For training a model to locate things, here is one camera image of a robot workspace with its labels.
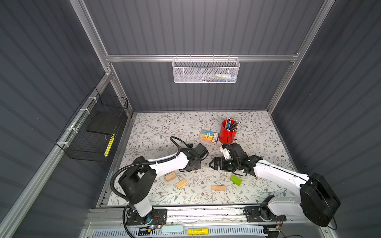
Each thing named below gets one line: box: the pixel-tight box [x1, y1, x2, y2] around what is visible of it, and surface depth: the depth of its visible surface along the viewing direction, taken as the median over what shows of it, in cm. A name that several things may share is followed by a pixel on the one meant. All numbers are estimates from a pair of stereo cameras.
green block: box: [230, 175, 243, 187], surface depth 86 cm
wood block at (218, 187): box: [211, 184, 226, 191], surface depth 84 cm
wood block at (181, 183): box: [176, 178, 188, 189], surface depth 86 cm
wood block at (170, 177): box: [165, 171, 177, 182], surface depth 86 cm
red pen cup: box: [218, 118, 239, 145], surface depth 98 cm
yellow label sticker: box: [187, 228, 209, 236], surface depth 69 cm
